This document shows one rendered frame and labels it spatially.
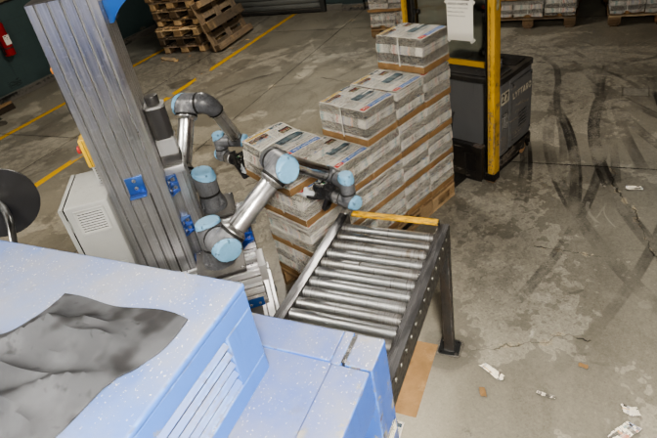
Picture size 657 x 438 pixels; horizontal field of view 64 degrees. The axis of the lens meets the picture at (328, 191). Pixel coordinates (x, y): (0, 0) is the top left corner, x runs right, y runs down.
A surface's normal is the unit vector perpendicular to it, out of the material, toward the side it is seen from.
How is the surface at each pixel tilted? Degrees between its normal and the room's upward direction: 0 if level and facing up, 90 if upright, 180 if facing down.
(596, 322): 0
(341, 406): 0
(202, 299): 2
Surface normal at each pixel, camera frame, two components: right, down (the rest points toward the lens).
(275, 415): -0.16, -0.84
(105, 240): 0.24, 0.48
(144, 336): 0.04, -0.89
